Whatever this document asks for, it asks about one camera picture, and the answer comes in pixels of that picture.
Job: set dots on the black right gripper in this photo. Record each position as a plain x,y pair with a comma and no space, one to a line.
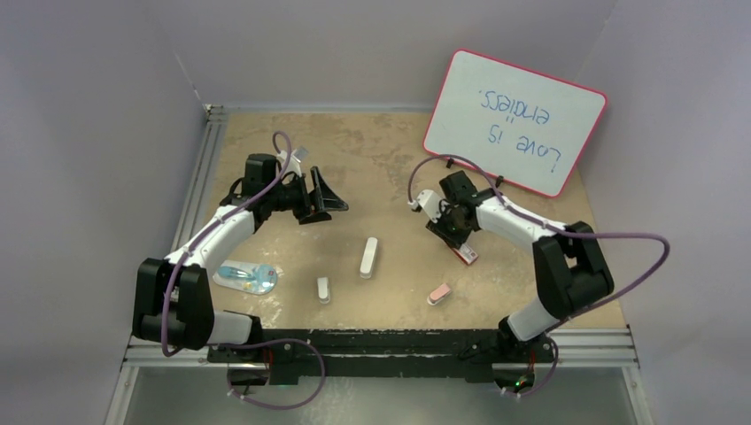
437,228

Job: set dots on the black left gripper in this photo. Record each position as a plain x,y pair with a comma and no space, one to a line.
324,200

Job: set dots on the red white staple box sleeve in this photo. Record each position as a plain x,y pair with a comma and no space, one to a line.
465,254

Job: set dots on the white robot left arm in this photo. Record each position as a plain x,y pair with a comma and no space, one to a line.
173,304

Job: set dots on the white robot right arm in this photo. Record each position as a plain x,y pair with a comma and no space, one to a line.
570,270

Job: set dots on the long white stapler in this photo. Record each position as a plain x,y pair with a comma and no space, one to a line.
368,258

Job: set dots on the blue hair clip package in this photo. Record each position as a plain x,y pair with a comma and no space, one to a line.
251,278

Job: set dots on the pink framed whiteboard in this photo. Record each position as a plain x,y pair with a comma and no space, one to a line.
526,126

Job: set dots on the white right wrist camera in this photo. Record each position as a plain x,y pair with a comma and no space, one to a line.
431,203

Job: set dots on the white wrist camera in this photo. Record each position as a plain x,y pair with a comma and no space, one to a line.
431,203
291,161

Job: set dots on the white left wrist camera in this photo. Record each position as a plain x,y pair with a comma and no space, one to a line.
291,161

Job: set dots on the aluminium frame rails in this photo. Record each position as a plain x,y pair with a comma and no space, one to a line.
597,380

